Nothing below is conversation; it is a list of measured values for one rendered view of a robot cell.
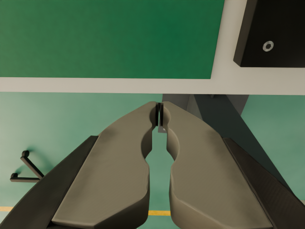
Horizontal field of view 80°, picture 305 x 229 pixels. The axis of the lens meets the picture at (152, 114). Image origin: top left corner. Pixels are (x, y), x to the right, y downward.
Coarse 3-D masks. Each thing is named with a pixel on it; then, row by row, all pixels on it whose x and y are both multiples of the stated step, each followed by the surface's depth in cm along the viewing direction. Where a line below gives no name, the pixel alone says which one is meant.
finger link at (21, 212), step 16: (80, 144) 8; (64, 160) 7; (80, 160) 7; (48, 176) 7; (64, 176) 7; (32, 192) 6; (48, 192) 6; (64, 192) 6; (16, 208) 6; (32, 208) 6; (48, 208) 6; (0, 224) 5; (16, 224) 5; (32, 224) 5; (48, 224) 5
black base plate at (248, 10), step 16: (256, 0) 15; (272, 0) 15; (288, 0) 15; (304, 0) 15; (256, 16) 15; (272, 16) 15; (288, 16) 15; (304, 16) 15; (240, 32) 18; (256, 32) 16; (272, 32) 16; (288, 32) 16; (304, 32) 16; (240, 48) 18; (256, 48) 17; (272, 48) 17; (288, 48) 17; (304, 48) 17; (240, 64) 18; (256, 64) 17; (272, 64) 17; (288, 64) 17; (304, 64) 17
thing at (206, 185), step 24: (168, 120) 10; (192, 120) 9; (168, 144) 9; (192, 144) 8; (216, 144) 8; (192, 168) 7; (216, 168) 7; (192, 192) 6; (216, 192) 6; (240, 192) 6; (192, 216) 6; (216, 216) 5; (240, 216) 5; (264, 216) 5
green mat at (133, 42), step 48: (0, 0) 17; (48, 0) 17; (96, 0) 17; (144, 0) 17; (192, 0) 16; (0, 48) 19; (48, 48) 19; (96, 48) 19; (144, 48) 19; (192, 48) 19
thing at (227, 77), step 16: (240, 0) 17; (224, 16) 17; (240, 16) 17; (224, 32) 18; (224, 48) 19; (224, 64) 20; (0, 80) 21; (16, 80) 21; (32, 80) 21; (48, 80) 21; (64, 80) 21; (80, 80) 21; (96, 80) 21; (112, 80) 21; (128, 80) 21; (144, 80) 21; (160, 80) 21; (176, 80) 21; (192, 80) 21; (208, 80) 21; (224, 80) 21; (240, 80) 21; (256, 80) 21; (272, 80) 21; (288, 80) 20; (304, 80) 20
